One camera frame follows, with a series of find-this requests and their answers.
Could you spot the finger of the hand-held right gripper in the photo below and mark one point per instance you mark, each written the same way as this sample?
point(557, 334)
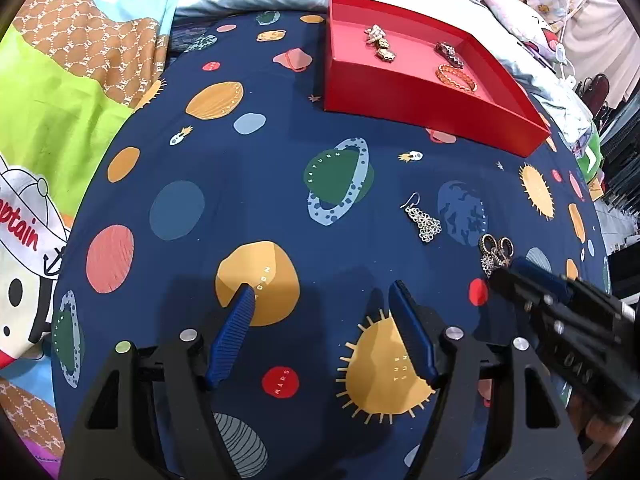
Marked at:
point(542, 272)
point(520, 290)

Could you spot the cartoon monkey printed blanket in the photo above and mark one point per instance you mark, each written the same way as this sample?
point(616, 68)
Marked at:
point(55, 110)

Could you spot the dark metal chair back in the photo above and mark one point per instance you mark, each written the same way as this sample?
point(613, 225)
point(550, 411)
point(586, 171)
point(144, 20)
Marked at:
point(595, 92)

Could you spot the green cloth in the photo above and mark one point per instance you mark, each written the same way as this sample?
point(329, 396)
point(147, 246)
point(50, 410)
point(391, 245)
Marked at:
point(592, 152)

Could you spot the red cardboard box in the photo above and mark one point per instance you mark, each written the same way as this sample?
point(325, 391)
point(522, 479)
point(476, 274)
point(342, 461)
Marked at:
point(415, 95)

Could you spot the navy planet print blanket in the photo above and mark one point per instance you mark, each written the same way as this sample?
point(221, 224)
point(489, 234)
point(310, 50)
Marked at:
point(280, 210)

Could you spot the silver filigree drop earring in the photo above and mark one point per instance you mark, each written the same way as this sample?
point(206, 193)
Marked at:
point(425, 222)
point(487, 262)

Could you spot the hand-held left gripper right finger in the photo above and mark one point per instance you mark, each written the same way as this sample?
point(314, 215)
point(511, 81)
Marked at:
point(412, 335)

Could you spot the pink printed pillow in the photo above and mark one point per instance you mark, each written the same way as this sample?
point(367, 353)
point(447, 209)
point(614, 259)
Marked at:
point(525, 20)

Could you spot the gold wristwatch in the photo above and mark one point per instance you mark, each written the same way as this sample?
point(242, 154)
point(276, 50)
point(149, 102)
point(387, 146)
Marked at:
point(386, 53)

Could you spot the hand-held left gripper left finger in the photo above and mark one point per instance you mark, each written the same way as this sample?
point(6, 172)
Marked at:
point(232, 340)

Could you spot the beige curtain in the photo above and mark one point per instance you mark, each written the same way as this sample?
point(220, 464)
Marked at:
point(605, 25)

